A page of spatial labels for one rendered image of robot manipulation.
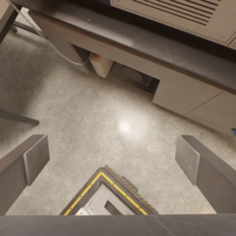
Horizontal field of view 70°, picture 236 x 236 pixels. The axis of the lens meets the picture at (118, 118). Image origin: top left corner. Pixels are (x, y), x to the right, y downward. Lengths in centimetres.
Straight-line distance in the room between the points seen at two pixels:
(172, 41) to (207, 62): 14
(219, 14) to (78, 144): 117
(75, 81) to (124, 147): 68
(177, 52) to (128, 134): 81
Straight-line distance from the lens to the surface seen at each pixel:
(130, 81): 140
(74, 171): 141
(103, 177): 107
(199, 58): 68
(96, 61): 121
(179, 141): 16
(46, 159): 17
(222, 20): 57
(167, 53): 67
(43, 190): 154
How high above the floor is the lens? 131
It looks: 79 degrees down
